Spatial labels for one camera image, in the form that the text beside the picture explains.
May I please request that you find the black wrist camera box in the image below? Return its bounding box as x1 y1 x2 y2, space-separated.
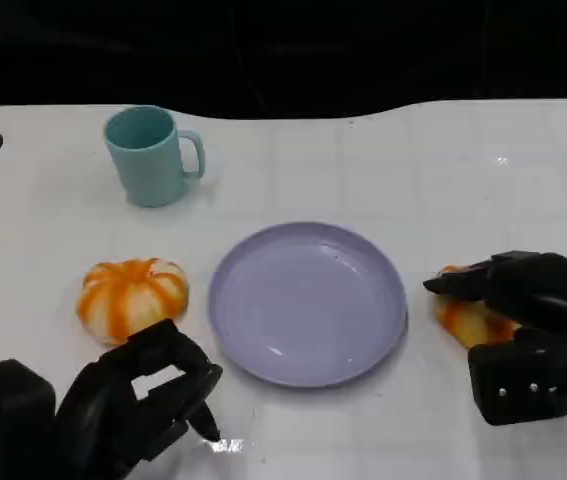
466 327 567 427
0 358 58 480

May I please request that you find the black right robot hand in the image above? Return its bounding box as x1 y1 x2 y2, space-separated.
422 249 567 406

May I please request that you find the orange white toy bread roll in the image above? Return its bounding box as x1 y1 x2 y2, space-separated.
75 257 192 347
435 264 519 349

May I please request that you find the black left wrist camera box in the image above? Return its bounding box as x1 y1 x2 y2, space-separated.
0 358 58 480

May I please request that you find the pale green mug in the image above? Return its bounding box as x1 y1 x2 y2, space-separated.
102 104 208 209

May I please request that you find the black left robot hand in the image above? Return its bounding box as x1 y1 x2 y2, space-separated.
55 318 224 480

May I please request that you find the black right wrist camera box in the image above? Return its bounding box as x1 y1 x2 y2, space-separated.
466 327 567 427

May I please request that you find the lilac plate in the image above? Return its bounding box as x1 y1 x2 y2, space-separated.
207 221 409 389

